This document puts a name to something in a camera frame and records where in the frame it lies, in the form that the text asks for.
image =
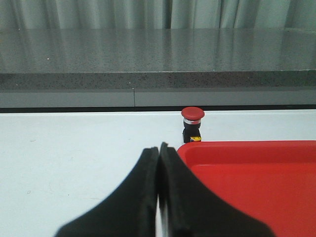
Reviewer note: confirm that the white-grey curtain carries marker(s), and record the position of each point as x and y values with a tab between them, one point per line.
157	14

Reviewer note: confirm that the grey granite counter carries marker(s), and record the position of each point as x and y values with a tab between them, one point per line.
103	69

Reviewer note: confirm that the red plastic tray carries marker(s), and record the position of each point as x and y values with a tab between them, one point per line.
272	181

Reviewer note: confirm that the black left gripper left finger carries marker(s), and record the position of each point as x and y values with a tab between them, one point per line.
129	211

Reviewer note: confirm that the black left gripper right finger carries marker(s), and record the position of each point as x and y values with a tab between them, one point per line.
189	209

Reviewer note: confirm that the red mushroom push button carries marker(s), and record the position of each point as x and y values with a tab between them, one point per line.
191	120

